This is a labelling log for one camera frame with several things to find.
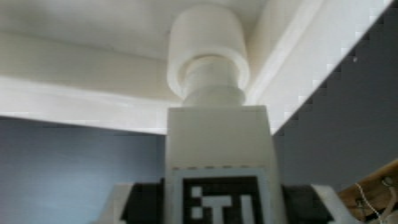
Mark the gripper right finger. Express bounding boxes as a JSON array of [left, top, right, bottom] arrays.
[[282, 184, 359, 224]]

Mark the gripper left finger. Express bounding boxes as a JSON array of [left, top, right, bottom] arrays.
[[99, 183, 163, 224]]

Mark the white leg with tag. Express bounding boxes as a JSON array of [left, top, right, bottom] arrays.
[[163, 56, 288, 224]]

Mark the white square tabletop part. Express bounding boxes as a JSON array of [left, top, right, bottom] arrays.
[[0, 0, 394, 133]]

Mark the white thin cable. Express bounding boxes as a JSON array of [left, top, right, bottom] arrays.
[[353, 181, 398, 224]]

